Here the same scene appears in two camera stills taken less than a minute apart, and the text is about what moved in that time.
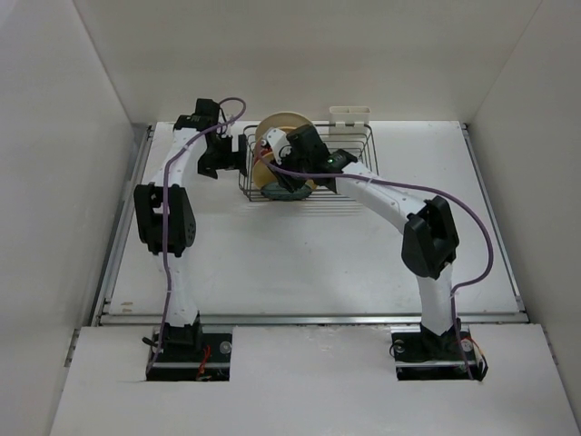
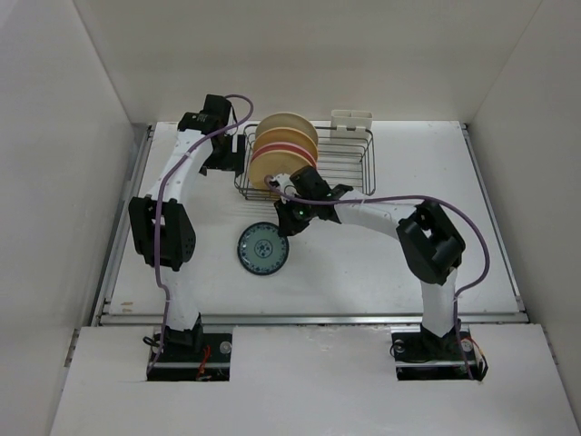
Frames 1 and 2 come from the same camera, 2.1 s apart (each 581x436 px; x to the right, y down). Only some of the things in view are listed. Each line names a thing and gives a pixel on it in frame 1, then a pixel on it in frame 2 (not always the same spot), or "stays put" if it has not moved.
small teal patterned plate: [275, 193] -> [261, 249]
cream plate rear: [280, 119] stays put
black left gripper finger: [242, 159] stays put
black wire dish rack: [358, 139] stays put
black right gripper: [290, 183] -> [287, 224]
